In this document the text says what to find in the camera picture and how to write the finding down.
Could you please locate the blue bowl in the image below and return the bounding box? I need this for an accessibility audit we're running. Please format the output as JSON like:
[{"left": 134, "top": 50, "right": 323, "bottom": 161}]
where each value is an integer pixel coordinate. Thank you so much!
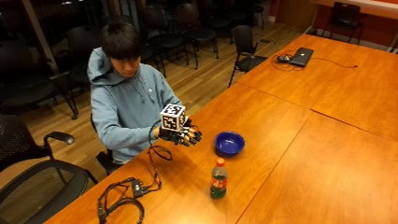
[{"left": 213, "top": 131, "right": 246, "bottom": 157}]

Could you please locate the thin black laptop cable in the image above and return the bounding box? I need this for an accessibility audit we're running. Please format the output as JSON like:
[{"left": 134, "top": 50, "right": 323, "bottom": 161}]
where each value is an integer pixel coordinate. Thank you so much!
[{"left": 270, "top": 50, "right": 360, "bottom": 73}]

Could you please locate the small black hub box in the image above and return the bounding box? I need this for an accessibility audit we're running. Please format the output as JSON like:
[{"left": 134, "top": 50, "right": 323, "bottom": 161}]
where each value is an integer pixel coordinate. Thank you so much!
[{"left": 130, "top": 179, "right": 145, "bottom": 198}]

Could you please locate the black chair under the person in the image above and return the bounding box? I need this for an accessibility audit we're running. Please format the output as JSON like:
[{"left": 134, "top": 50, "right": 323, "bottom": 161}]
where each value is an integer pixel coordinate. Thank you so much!
[{"left": 89, "top": 113, "right": 123, "bottom": 176}]

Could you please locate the black armchair with metal legs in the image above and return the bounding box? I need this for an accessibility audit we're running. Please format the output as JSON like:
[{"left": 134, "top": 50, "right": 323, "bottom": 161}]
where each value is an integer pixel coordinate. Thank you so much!
[{"left": 226, "top": 24, "right": 275, "bottom": 89}]

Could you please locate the black laptop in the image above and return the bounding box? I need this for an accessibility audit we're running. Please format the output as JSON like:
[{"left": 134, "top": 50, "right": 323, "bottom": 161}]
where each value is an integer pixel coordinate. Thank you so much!
[{"left": 287, "top": 47, "right": 315, "bottom": 68}]

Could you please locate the row of black chairs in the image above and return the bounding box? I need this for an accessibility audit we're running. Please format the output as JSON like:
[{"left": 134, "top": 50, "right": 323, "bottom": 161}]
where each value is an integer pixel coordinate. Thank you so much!
[{"left": 0, "top": 0, "right": 266, "bottom": 121}]

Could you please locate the soda bottle with red label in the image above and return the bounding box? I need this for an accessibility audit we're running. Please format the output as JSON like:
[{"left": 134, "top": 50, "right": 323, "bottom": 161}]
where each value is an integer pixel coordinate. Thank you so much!
[{"left": 209, "top": 157, "right": 229, "bottom": 200}]

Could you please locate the white cube with black markers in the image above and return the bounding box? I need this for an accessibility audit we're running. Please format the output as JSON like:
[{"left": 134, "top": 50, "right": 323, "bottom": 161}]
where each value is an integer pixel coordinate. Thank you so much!
[{"left": 159, "top": 103, "right": 187, "bottom": 133}]

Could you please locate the black coiled cable bundle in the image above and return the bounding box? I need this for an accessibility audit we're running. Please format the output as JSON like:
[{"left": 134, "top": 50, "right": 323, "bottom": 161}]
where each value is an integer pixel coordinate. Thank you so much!
[{"left": 96, "top": 176, "right": 146, "bottom": 224}]

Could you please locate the the person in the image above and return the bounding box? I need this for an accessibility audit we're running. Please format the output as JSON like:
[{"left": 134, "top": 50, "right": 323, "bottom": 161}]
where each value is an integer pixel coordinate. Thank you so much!
[{"left": 85, "top": 15, "right": 183, "bottom": 166}]

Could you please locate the black mesh office chair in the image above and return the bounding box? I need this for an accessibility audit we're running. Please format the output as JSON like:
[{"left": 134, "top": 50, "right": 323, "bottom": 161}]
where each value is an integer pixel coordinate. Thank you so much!
[
  {"left": 0, "top": 114, "right": 77, "bottom": 173},
  {"left": 0, "top": 159, "right": 100, "bottom": 224}
]

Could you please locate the black glove cable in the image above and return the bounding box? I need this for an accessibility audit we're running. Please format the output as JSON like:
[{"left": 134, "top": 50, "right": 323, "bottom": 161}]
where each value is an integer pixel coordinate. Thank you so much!
[{"left": 146, "top": 119, "right": 174, "bottom": 191}]

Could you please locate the black armless chair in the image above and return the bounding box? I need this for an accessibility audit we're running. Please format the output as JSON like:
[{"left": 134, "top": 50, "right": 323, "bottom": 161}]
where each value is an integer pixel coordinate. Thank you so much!
[{"left": 322, "top": 1, "right": 367, "bottom": 44}]

